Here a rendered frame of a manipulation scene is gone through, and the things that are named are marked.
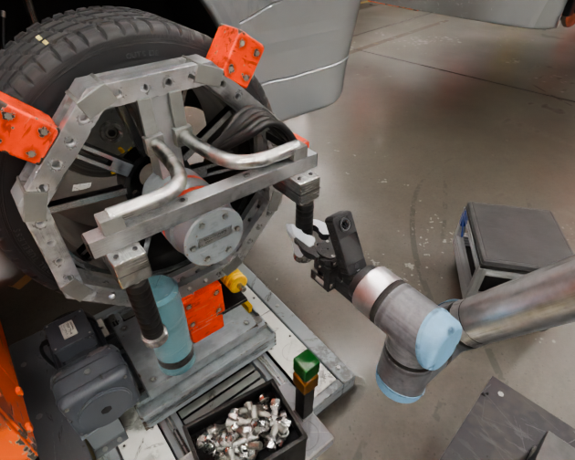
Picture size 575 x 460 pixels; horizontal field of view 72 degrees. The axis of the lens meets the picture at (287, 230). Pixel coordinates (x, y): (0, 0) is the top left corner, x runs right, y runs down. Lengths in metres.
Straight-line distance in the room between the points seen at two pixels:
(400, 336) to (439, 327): 0.06
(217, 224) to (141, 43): 0.35
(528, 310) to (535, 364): 1.15
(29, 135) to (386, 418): 1.29
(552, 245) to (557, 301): 1.15
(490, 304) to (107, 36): 0.78
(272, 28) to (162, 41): 0.56
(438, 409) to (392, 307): 0.95
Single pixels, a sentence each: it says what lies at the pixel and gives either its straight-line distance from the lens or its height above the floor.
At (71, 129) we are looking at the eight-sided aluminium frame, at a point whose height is 1.06.
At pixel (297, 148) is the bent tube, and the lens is 0.72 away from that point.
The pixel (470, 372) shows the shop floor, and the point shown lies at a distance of 1.70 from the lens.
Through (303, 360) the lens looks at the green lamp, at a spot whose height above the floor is 0.66.
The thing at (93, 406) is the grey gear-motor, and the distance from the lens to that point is 1.20.
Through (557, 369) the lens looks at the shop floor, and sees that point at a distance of 1.86.
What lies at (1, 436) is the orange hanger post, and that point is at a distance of 0.90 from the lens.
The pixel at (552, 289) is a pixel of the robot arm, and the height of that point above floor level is 0.93.
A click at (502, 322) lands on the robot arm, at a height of 0.83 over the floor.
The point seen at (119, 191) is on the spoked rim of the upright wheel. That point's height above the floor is 0.86.
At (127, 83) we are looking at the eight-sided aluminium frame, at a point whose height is 1.11.
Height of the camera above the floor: 1.34
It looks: 39 degrees down
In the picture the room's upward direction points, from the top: straight up
